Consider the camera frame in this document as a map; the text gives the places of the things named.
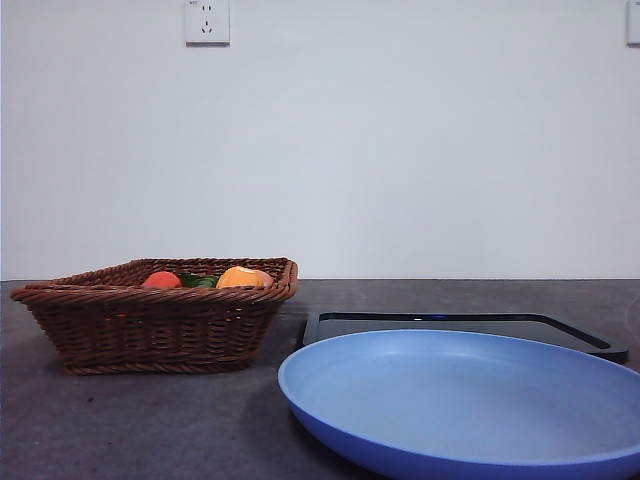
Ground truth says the orange corn cob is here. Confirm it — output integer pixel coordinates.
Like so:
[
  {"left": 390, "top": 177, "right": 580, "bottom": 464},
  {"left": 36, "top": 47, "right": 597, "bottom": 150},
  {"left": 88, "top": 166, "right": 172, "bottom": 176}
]
[{"left": 215, "top": 265, "right": 271, "bottom": 290}]

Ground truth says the blue round plate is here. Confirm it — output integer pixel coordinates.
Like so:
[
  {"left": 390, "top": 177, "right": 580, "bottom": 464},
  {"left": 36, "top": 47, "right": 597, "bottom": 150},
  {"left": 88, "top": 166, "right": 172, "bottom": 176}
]
[{"left": 277, "top": 328, "right": 640, "bottom": 480}]

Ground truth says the brown wicker basket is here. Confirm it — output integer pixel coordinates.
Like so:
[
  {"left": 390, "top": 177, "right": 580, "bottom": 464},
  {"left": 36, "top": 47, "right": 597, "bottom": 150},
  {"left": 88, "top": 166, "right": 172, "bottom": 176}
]
[{"left": 9, "top": 257, "right": 300, "bottom": 377}]

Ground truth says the green leafy vegetable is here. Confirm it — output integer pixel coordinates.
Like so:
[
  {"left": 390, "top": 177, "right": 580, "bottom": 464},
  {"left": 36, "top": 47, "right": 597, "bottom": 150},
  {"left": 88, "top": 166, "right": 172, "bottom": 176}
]
[{"left": 178, "top": 273, "right": 221, "bottom": 289}]

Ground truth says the red-orange tomato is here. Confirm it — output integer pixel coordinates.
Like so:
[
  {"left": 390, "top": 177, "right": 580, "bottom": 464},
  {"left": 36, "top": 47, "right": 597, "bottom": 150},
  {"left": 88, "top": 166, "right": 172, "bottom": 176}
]
[{"left": 142, "top": 270, "right": 183, "bottom": 289}]

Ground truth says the black rectangular tray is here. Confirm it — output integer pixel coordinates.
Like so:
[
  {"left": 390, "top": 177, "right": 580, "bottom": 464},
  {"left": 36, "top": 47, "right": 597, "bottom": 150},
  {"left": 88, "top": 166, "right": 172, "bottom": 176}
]
[{"left": 301, "top": 311, "right": 630, "bottom": 366}]

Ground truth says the white wall socket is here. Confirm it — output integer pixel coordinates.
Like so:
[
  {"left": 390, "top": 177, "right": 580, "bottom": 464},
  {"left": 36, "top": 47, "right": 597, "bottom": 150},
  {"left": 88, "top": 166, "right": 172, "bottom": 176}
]
[
  {"left": 625, "top": 0, "right": 640, "bottom": 49},
  {"left": 184, "top": 0, "right": 232, "bottom": 49}
]

